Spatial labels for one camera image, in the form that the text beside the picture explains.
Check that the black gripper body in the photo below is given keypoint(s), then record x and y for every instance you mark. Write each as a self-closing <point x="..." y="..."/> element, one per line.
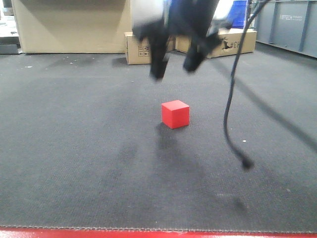
<point x="176" y="17"/>

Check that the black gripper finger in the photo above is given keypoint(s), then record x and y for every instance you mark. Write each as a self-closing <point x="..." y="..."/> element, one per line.
<point x="158" y="53"/>
<point x="198" y="51"/>

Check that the red magnetic cube block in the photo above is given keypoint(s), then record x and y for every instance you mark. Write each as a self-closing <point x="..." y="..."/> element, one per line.
<point x="175" y="114"/>

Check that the small printed cardboard box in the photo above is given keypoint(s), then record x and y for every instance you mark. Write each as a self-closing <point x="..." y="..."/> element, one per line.
<point x="139" y="52"/>

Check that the cardboard box with deer logo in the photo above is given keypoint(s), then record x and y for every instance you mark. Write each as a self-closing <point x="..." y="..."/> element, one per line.
<point x="230" y="43"/>

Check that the blue plastic bin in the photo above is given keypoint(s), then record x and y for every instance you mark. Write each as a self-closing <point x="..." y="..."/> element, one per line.
<point x="237" y="14"/>

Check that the grey metal cabinet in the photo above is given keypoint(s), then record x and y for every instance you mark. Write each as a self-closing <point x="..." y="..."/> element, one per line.
<point x="290" y="25"/>

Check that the large cardboard box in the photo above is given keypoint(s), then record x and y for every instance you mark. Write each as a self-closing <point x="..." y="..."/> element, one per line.
<point x="72" y="26"/>

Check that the dark grey woven mat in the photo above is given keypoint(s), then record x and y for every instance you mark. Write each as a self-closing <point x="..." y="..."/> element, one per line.
<point x="82" y="144"/>

